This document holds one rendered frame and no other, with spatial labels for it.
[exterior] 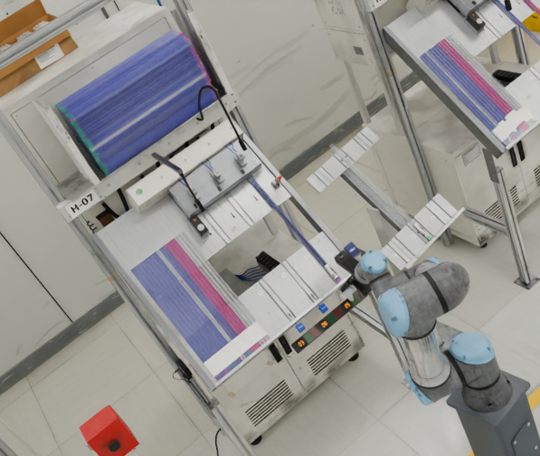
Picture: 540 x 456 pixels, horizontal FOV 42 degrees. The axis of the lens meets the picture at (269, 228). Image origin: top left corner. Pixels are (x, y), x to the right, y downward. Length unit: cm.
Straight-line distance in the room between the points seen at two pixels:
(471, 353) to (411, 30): 149
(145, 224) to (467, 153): 147
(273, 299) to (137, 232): 56
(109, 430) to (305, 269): 88
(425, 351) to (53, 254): 274
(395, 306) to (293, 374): 139
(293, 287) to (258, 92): 212
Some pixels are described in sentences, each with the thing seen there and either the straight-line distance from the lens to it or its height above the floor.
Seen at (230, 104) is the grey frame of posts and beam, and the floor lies 133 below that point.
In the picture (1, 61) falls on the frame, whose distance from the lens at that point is 243.
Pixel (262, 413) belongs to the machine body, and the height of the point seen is 16.
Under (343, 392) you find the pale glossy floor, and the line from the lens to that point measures 322.
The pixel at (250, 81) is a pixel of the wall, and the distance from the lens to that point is 442.
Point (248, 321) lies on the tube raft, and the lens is 251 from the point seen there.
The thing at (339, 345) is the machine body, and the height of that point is 17.
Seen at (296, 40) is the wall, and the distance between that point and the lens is 456.
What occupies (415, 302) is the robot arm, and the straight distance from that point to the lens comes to 175.
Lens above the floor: 236
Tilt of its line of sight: 33 degrees down
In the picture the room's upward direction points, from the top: 28 degrees counter-clockwise
